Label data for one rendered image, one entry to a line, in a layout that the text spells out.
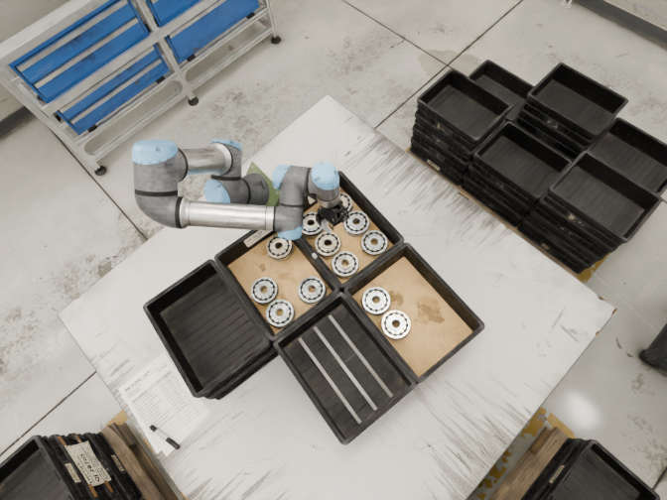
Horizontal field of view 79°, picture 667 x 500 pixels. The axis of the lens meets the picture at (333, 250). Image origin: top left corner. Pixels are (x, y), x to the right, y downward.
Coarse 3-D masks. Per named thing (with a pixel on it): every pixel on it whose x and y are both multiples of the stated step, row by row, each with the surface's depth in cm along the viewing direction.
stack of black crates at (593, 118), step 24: (552, 72) 214; (576, 72) 213; (528, 96) 210; (552, 96) 221; (576, 96) 220; (600, 96) 212; (528, 120) 221; (552, 120) 210; (576, 120) 214; (600, 120) 213; (552, 144) 221; (576, 144) 209
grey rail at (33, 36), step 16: (80, 0) 212; (96, 0) 213; (48, 16) 209; (64, 16) 208; (80, 16) 213; (32, 32) 205; (48, 32) 207; (0, 48) 202; (16, 48) 202; (32, 48) 206; (0, 64) 201
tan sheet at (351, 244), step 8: (344, 192) 168; (352, 200) 166; (312, 208) 166; (352, 208) 165; (312, 224) 163; (336, 232) 161; (344, 232) 161; (312, 240) 161; (344, 240) 160; (352, 240) 159; (360, 240) 159; (344, 248) 158; (352, 248) 158; (360, 248) 158; (320, 256) 158; (360, 256) 157; (328, 264) 156; (344, 264) 156; (360, 264) 155; (344, 280) 153
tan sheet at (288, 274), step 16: (256, 256) 160; (304, 256) 158; (240, 272) 158; (256, 272) 157; (272, 272) 157; (288, 272) 156; (304, 272) 156; (288, 288) 154; (256, 304) 152; (304, 304) 151
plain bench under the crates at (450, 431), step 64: (320, 128) 198; (384, 192) 181; (448, 192) 179; (128, 256) 179; (192, 256) 176; (448, 256) 168; (512, 256) 166; (64, 320) 169; (128, 320) 167; (512, 320) 156; (576, 320) 154; (256, 384) 154; (448, 384) 149; (512, 384) 147; (192, 448) 147; (256, 448) 145; (320, 448) 144; (384, 448) 142; (448, 448) 141
